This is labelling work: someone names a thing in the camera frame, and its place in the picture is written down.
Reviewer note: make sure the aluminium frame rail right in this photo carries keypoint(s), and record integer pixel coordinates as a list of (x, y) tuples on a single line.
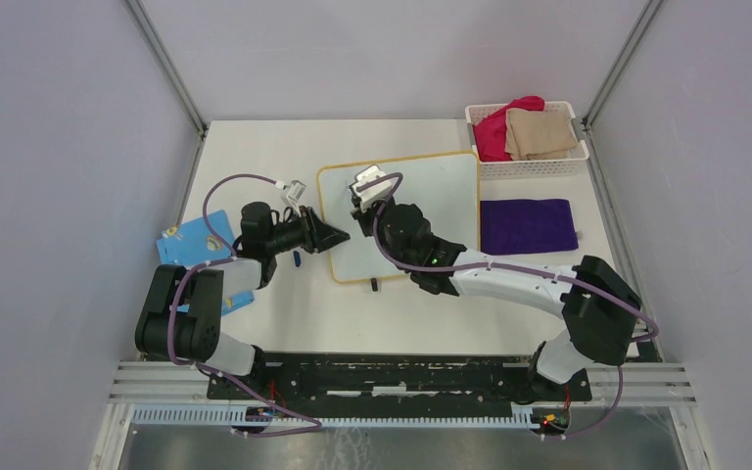
[(604, 187)]

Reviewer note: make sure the red cloth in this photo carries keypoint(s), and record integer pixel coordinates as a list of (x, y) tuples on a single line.
[(490, 133)]

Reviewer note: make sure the yellow framed whiteboard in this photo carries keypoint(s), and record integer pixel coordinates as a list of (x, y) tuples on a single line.
[(445, 187)]

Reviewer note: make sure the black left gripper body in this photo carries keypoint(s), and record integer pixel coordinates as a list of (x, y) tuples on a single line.
[(288, 236)]

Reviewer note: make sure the blue picture book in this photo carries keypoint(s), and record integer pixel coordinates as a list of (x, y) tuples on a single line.
[(191, 243)]

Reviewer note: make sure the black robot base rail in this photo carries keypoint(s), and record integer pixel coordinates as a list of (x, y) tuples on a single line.
[(346, 385)]

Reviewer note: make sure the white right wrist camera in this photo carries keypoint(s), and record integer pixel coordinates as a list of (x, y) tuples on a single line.
[(369, 186)]

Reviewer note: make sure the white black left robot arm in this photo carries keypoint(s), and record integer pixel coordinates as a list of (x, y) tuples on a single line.
[(182, 310)]

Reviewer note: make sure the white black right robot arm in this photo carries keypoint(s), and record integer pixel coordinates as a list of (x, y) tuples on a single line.
[(598, 307)]

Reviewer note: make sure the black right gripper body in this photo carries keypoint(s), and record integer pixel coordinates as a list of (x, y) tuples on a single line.
[(366, 218)]

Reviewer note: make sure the aluminium frame rail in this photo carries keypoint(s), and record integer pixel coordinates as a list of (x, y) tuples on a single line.
[(155, 44), (604, 187)]

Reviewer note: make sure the white perforated plastic basket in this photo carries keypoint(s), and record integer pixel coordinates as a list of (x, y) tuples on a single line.
[(575, 160)]

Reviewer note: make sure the aluminium frame rail left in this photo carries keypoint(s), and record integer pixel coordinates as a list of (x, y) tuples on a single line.
[(155, 44)]

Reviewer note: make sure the beige cloth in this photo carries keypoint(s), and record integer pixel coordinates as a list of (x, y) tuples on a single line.
[(538, 136)]

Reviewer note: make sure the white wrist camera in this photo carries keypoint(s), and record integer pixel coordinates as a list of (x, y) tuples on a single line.
[(291, 193), (369, 186)]

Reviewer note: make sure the purple towel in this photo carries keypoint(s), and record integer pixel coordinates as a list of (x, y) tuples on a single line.
[(525, 227)]

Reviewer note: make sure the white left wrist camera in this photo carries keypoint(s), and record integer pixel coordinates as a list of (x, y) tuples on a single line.
[(291, 193)]

